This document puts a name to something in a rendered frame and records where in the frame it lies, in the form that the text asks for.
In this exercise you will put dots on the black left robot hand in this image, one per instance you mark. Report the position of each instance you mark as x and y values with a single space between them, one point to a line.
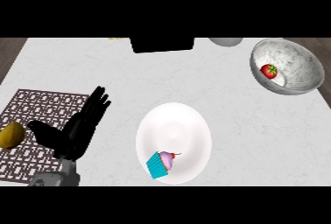
78 131

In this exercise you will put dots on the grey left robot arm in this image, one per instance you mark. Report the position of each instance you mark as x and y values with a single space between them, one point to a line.
60 176

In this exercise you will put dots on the white oval plate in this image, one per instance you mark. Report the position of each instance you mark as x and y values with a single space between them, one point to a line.
174 137

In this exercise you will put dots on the red tomato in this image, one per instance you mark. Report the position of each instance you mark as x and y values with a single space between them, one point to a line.
270 71

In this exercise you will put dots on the grey marbled bowl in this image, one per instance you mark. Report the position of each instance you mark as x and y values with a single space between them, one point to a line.
294 65

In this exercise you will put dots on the patterned brown placemat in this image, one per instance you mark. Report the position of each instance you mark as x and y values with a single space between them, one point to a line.
39 116

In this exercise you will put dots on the yellow lemon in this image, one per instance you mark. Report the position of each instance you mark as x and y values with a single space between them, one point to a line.
13 135

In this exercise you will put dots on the blue wrapper pink cupcake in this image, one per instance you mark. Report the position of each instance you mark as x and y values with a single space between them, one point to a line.
159 165

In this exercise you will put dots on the black box appliance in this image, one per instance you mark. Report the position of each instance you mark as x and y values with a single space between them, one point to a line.
162 44

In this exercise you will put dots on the grey rounded object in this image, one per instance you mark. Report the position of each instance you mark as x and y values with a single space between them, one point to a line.
226 41

